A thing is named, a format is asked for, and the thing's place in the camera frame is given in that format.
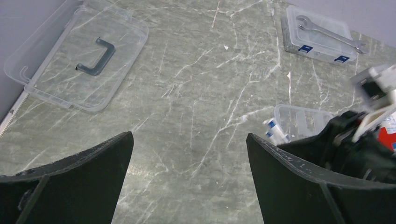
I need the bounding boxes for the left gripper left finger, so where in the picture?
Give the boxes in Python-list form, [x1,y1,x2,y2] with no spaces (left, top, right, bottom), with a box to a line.
[0,132,134,224]

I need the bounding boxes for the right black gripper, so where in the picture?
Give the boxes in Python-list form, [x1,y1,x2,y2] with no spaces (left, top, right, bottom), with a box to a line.
[279,111,396,184]

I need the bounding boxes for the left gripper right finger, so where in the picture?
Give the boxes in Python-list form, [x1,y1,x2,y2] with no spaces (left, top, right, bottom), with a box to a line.
[246,133,396,224]

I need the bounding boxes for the clear divided organizer tray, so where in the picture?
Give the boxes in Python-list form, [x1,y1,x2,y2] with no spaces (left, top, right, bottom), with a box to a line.
[274,104,333,140]

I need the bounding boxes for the clear first aid box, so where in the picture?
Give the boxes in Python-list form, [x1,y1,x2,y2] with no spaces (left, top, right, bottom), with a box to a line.
[377,112,396,152]

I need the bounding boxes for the silver wrench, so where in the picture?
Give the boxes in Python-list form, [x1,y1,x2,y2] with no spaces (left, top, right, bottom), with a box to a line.
[296,15,369,54]

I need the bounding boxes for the clear screw box blue latches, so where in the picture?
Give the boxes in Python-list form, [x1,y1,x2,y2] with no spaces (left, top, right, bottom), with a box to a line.
[281,5,359,64]

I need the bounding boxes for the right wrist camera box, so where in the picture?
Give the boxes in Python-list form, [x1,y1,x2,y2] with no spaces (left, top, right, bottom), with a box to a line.
[350,64,396,142]

